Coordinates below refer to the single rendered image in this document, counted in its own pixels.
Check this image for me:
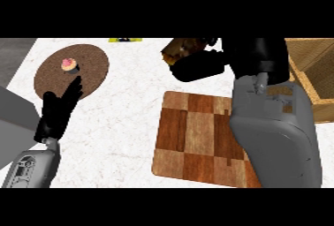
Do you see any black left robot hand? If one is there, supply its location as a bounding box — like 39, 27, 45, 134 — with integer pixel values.
32, 75, 84, 144

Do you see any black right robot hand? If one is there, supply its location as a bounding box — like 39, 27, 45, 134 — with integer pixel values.
168, 37, 290, 83

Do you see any brown sweet potato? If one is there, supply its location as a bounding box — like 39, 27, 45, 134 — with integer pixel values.
160, 37, 218, 66

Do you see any tan wicker basket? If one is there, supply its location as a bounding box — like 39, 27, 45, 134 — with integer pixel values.
283, 37, 334, 124

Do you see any checkered wooden cutting board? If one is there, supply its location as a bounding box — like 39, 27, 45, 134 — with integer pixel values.
150, 90, 262, 189

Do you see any grey flat appliance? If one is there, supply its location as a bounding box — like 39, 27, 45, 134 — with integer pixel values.
0, 86, 41, 170

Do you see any round brown placemat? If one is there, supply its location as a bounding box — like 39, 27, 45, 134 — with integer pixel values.
32, 43, 110, 101

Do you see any yellow-green object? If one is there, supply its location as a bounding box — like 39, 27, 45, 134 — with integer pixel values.
106, 37, 143, 43

